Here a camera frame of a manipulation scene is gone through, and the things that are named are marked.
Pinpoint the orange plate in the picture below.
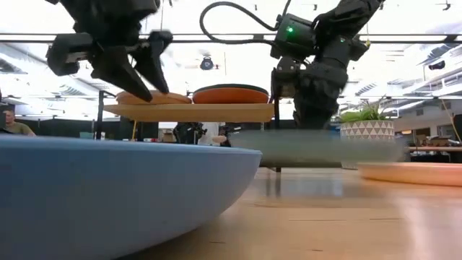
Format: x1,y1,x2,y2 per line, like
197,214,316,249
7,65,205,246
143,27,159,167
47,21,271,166
191,87,270,105

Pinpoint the blue plate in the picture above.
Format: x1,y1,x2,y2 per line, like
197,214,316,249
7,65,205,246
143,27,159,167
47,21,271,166
0,134,263,260

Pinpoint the black overhead frame bar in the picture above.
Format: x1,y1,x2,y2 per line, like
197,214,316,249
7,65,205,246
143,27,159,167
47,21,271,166
0,32,462,45

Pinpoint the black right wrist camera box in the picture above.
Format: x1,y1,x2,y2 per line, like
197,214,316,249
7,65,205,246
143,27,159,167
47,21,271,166
269,13,319,61

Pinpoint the tan plate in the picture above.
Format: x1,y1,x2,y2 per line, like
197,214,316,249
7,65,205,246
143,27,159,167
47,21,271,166
115,90,193,106

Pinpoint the green leafy plant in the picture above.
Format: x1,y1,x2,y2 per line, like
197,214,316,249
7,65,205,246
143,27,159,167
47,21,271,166
338,96,390,124

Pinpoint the person in olive shirt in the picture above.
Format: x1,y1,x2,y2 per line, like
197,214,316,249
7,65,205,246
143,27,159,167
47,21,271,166
1,109,38,138

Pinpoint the wooden shelf black metal frame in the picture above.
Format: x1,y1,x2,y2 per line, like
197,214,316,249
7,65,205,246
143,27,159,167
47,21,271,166
94,90,283,173

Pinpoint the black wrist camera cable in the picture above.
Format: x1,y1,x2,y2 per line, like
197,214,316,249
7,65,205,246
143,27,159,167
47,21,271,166
199,0,293,46

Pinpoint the grey-green plate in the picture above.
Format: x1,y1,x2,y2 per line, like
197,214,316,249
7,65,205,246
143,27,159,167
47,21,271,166
229,129,406,169

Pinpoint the white triangle pattern plant pot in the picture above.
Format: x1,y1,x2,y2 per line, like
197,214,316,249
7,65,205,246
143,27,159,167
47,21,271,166
339,119,396,171

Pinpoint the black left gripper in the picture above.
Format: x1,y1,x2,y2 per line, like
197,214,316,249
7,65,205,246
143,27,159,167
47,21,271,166
45,0,174,103

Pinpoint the wooden background desk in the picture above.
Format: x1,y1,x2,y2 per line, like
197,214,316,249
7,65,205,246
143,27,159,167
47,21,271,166
407,145,462,153

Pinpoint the peach pink plate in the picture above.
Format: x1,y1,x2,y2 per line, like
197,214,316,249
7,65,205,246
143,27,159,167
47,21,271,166
357,161,462,188

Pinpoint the round black ceiling camera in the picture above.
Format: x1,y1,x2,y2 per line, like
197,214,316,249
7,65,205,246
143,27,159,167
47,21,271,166
199,55,215,72

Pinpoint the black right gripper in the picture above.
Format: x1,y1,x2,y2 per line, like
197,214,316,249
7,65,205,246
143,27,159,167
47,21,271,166
270,37,370,130

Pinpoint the dark green plate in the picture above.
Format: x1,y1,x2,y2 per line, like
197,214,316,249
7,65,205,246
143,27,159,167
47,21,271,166
193,83,270,96

